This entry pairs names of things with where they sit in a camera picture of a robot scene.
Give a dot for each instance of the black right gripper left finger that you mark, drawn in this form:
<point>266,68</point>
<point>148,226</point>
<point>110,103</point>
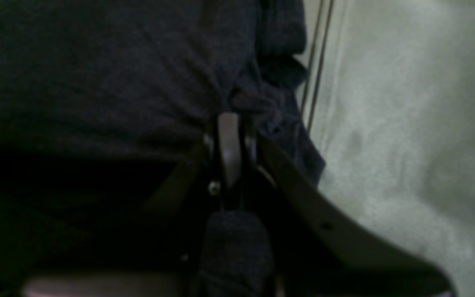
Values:
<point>163,260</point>

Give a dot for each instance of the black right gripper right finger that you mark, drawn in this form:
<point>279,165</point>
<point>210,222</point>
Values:
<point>319,250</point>

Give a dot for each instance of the dark grey t-shirt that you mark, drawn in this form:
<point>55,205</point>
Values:
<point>100,98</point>

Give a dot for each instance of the light green table cloth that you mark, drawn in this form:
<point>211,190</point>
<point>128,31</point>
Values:
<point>390,105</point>

